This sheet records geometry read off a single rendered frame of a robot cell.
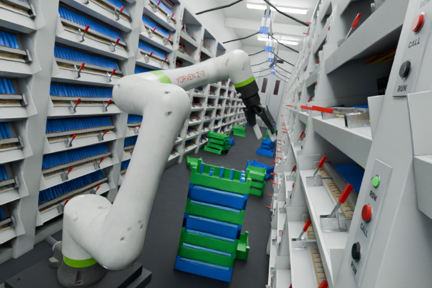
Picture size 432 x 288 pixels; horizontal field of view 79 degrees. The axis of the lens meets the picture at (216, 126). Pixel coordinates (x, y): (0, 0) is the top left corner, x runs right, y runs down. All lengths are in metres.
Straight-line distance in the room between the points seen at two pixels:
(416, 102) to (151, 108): 0.60
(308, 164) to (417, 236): 0.70
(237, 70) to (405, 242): 0.88
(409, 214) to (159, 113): 0.58
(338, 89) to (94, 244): 0.85
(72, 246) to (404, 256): 0.83
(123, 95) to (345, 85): 0.70
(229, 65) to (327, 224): 0.72
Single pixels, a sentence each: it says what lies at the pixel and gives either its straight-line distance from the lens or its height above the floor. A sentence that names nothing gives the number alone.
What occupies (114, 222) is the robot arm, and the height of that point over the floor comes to 0.57.
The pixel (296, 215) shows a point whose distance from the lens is 1.02.
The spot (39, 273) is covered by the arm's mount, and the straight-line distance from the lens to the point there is 1.08.
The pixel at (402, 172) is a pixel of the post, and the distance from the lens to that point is 0.28.
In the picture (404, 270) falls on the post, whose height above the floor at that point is 0.83.
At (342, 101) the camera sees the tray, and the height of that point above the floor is 0.99.
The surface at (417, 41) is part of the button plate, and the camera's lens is 0.31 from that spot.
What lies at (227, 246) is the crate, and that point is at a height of 0.19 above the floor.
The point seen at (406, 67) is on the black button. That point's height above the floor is 1.00.
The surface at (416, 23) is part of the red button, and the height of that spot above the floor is 1.04.
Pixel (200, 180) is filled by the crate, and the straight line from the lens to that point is 1.35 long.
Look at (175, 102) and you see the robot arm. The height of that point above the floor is 0.90.
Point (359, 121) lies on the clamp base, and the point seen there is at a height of 0.94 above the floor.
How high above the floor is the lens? 0.95
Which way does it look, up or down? 7 degrees down
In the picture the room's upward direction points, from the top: 10 degrees clockwise
